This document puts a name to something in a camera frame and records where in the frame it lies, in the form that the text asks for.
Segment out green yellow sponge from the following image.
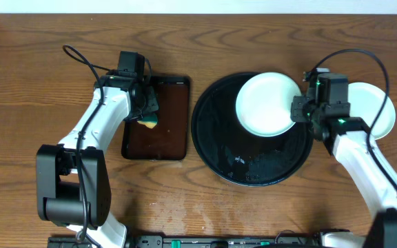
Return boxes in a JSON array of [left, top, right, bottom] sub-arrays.
[[137, 112, 159, 129]]

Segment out light blue plate front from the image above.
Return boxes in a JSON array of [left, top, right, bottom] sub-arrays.
[[348, 82, 396, 139]]

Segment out light green plate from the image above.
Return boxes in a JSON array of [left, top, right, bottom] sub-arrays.
[[235, 72, 301, 137]]

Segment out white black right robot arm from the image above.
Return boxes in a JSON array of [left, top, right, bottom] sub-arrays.
[[291, 96, 397, 247]]

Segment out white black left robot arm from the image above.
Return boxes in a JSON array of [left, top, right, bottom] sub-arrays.
[[36, 76, 159, 247]]

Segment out black rectangular tray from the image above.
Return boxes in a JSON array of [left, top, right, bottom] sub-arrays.
[[121, 76, 190, 161]]

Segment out black round tray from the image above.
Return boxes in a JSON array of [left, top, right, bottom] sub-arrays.
[[192, 72, 314, 187]]

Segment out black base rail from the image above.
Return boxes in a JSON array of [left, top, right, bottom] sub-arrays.
[[46, 234, 351, 248]]

